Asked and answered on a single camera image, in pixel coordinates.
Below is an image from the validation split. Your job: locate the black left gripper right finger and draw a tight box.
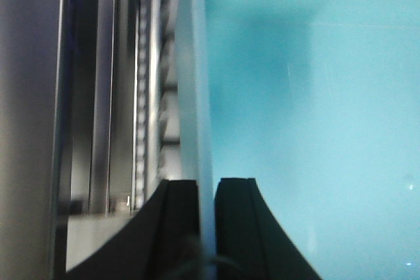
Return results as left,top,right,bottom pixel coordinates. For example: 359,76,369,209
215,178,320,279

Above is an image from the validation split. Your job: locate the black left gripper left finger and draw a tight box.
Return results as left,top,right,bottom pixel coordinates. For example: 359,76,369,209
65,180,200,279

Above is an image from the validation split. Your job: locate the light teal plastic bin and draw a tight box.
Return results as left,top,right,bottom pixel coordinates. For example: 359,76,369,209
178,0,420,280

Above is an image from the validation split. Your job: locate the white roller track right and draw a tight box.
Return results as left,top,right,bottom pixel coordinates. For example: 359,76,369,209
134,0,181,209

